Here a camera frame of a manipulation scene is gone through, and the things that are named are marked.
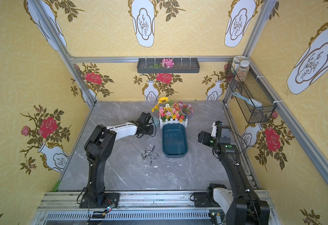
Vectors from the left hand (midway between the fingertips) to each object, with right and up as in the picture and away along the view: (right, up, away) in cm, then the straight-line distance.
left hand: (146, 129), depth 104 cm
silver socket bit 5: (0, -17, -14) cm, 22 cm away
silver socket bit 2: (+1, -13, -12) cm, 17 cm away
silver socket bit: (+6, -12, -10) cm, 17 cm away
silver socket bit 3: (+5, -15, -13) cm, 20 cm away
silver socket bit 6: (+6, -17, -16) cm, 24 cm away
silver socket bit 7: (+5, -20, -17) cm, 26 cm away
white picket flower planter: (+18, +12, -12) cm, 25 cm away
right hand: (+40, -2, -20) cm, 45 cm away
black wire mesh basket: (+66, +22, -20) cm, 72 cm away
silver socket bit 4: (+9, -15, -14) cm, 22 cm away
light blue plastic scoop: (+8, +7, -14) cm, 18 cm away
